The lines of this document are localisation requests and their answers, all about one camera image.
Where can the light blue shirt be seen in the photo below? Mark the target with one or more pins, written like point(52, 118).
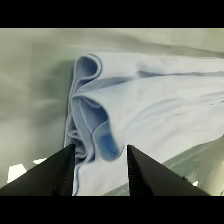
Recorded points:
point(160, 110)

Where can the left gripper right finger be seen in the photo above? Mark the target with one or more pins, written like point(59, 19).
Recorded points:
point(150, 176)

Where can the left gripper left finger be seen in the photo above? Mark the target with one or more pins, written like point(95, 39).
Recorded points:
point(50, 176)

